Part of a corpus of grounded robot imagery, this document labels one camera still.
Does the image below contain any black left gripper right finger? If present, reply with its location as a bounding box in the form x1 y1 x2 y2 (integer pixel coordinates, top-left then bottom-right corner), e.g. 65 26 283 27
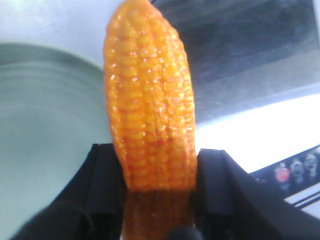
169 149 320 240

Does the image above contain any black silver kitchen scale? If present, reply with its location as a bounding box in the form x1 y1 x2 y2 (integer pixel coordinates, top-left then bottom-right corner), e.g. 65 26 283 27
154 0 320 217

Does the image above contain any orange corn cob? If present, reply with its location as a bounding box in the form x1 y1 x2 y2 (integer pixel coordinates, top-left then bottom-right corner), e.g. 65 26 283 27
103 0 198 240

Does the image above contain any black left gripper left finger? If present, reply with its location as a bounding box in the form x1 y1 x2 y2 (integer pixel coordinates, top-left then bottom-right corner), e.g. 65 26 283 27
12 143 126 240

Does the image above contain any pale green round plate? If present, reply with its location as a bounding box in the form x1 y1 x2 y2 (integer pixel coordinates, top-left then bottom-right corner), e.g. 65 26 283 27
0 43 110 240

